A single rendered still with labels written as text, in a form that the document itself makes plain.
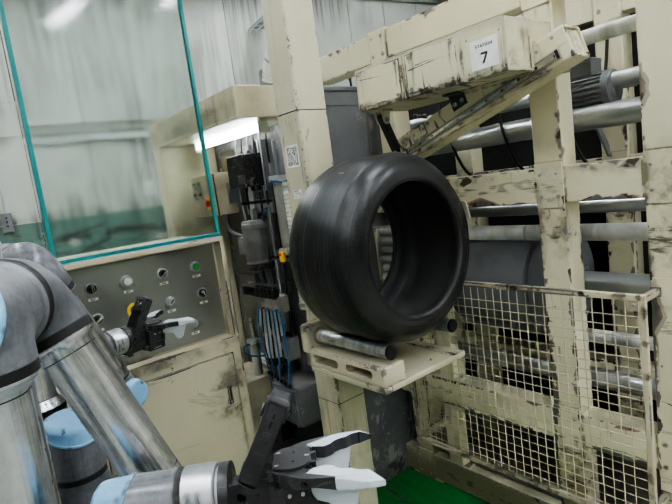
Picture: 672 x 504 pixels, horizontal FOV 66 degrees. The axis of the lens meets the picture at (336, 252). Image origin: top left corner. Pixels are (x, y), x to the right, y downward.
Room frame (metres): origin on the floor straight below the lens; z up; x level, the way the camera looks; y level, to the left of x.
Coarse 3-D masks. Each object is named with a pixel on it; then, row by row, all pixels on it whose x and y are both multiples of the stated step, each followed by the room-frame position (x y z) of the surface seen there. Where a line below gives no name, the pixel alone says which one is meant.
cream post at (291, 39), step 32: (288, 0) 1.77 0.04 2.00; (288, 32) 1.76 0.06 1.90; (288, 64) 1.77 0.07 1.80; (288, 96) 1.79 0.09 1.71; (320, 96) 1.82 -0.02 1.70; (288, 128) 1.81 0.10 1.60; (320, 128) 1.81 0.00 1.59; (320, 160) 1.80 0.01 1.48; (288, 192) 1.85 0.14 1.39; (320, 384) 1.83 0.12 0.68; (352, 384) 1.80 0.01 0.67; (352, 416) 1.79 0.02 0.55; (352, 448) 1.78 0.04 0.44
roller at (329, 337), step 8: (320, 336) 1.66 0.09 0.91; (328, 336) 1.63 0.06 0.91; (336, 336) 1.61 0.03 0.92; (344, 336) 1.58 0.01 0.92; (352, 336) 1.57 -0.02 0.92; (336, 344) 1.60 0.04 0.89; (344, 344) 1.57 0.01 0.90; (352, 344) 1.54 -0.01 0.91; (360, 344) 1.51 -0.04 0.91; (368, 344) 1.49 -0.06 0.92; (376, 344) 1.47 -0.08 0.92; (384, 344) 1.45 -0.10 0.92; (360, 352) 1.52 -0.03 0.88; (368, 352) 1.48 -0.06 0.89; (376, 352) 1.45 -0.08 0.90; (384, 352) 1.43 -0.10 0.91; (392, 352) 1.43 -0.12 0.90
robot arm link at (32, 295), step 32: (0, 288) 0.57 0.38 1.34; (32, 288) 0.63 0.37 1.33; (0, 320) 0.55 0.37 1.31; (32, 320) 0.61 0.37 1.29; (0, 352) 0.55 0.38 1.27; (32, 352) 0.59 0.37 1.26; (0, 384) 0.55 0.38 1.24; (0, 416) 0.55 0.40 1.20; (32, 416) 0.59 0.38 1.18; (0, 448) 0.55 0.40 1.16; (32, 448) 0.58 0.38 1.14; (0, 480) 0.55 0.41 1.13; (32, 480) 0.57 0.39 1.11
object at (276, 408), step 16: (272, 400) 0.60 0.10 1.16; (288, 400) 0.60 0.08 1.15; (272, 416) 0.59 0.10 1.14; (288, 416) 0.61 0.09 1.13; (256, 432) 0.60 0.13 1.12; (272, 432) 0.59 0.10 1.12; (256, 448) 0.59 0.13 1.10; (256, 464) 0.59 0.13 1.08; (240, 480) 0.58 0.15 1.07; (256, 480) 0.58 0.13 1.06
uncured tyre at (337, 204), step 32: (352, 160) 1.59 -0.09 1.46; (384, 160) 1.49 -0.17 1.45; (416, 160) 1.55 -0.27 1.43; (320, 192) 1.50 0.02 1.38; (352, 192) 1.41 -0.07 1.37; (384, 192) 1.43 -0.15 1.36; (416, 192) 1.79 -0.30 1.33; (448, 192) 1.60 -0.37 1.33; (320, 224) 1.42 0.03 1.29; (352, 224) 1.37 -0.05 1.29; (416, 224) 1.86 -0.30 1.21; (448, 224) 1.75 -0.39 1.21; (320, 256) 1.40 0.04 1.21; (352, 256) 1.36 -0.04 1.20; (416, 256) 1.85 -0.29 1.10; (448, 256) 1.75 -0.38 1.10; (320, 288) 1.43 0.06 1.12; (352, 288) 1.36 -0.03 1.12; (384, 288) 1.79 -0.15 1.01; (416, 288) 1.79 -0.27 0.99; (448, 288) 1.59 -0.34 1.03; (352, 320) 1.40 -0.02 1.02; (384, 320) 1.40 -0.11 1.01; (416, 320) 1.48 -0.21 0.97
